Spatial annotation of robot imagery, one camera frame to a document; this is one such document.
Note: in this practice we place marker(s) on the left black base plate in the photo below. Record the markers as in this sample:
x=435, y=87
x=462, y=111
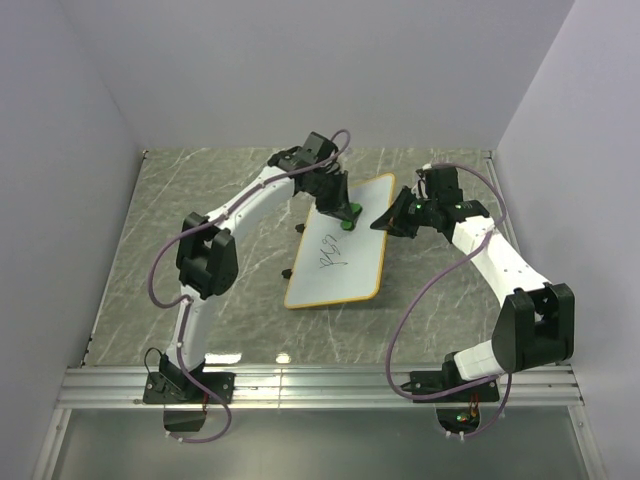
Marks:
x=161, y=391

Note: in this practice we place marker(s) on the yellow framed whiteboard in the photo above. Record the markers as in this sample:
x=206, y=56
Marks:
x=336, y=266

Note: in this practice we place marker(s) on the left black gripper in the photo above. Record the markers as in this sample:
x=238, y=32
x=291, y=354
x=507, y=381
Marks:
x=340, y=207

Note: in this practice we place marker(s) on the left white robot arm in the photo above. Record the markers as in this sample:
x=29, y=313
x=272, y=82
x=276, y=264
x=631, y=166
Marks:
x=207, y=258

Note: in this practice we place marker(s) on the whiteboard wire stand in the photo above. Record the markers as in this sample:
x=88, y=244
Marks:
x=299, y=229

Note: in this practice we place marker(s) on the green whiteboard eraser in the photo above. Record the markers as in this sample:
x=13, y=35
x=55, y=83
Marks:
x=350, y=217

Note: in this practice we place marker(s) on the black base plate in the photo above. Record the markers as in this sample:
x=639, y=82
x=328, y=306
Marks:
x=432, y=387
x=161, y=391

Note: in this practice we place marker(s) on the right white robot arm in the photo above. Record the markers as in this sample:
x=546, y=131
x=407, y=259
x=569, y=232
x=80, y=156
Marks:
x=536, y=322

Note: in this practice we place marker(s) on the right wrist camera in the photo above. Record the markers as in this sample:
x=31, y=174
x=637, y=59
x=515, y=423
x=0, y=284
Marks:
x=422, y=187

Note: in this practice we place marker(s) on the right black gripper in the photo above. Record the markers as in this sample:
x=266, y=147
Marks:
x=392, y=219

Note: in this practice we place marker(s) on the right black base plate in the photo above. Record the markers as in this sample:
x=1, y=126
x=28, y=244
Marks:
x=432, y=387

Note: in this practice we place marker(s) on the aluminium mounting rail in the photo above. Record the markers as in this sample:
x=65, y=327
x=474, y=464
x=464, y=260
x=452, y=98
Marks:
x=300, y=387

